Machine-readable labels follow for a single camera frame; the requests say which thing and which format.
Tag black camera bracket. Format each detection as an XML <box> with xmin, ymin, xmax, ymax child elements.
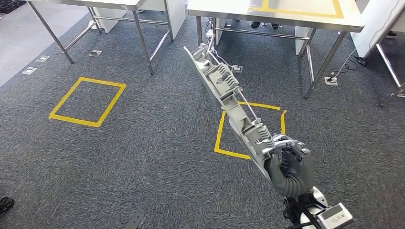
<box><xmin>124</xmin><ymin>211</ymin><xmax>147</xmax><ymax>229</ymax></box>
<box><xmin>281</xmin><ymin>194</ymin><xmax>327</xmax><ymax>229</ymax></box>

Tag black right camera bracket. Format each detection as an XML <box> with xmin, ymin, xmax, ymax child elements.
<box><xmin>281</xmin><ymin>194</ymin><xmax>327</xmax><ymax>229</ymax></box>

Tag yellow floor tape square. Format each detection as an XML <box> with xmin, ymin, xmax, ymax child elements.
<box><xmin>48</xmin><ymin>76</ymin><xmax>127</xmax><ymax>128</ymax></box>
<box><xmin>213</xmin><ymin>101</ymin><xmax>288</xmax><ymax>161</ymax></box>

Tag black left camera bracket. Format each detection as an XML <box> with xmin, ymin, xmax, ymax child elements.
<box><xmin>124</xmin><ymin>211</ymin><xmax>147</xmax><ymax>229</ymax></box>

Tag yellow tabletop tape rectangle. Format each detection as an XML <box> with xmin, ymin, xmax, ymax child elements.
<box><xmin>249</xmin><ymin>0</ymin><xmax>345</xmax><ymax>19</ymax></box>

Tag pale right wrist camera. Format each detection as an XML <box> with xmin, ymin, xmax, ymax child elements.
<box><xmin>316</xmin><ymin>202</ymin><xmax>354</xmax><ymax>229</ymax></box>

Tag white socket cable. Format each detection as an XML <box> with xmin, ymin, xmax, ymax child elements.
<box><xmin>332</xmin><ymin>47</ymin><xmax>360</xmax><ymax>80</ymax></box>
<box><xmin>205</xmin><ymin>19</ymin><xmax>236</xmax><ymax>69</ymax></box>

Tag black adapter with cable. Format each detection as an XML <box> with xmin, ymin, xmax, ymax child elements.
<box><xmin>343</xmin><ymin>55</ymin><xmax>370</xmax><ymax>74</ymax></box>

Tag stainless steel table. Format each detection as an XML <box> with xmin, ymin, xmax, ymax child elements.
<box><xmin>186</xmin><ymin>0</ymin><xmax>366</xmax><ymax>99</ymax></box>
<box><xmin>374</xmin><ymin>0</ymin><xmax>405</xmax><ymax>106</ymax></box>
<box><xmin>25</xmin><ymin>0</ymin><xmax>187</xmax><ymax>76</ymax></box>

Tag silver plastic wheel cover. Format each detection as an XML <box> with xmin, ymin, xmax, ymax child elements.
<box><xmin>183</xmin><ymin>43</ymin><xmax>279</xmax><ymax>181</ymax></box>

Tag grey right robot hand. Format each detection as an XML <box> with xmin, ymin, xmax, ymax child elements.
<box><xmin>264</xmin><ymin>135</ymin><xmax>315</xmax><ymax>185</ymax></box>

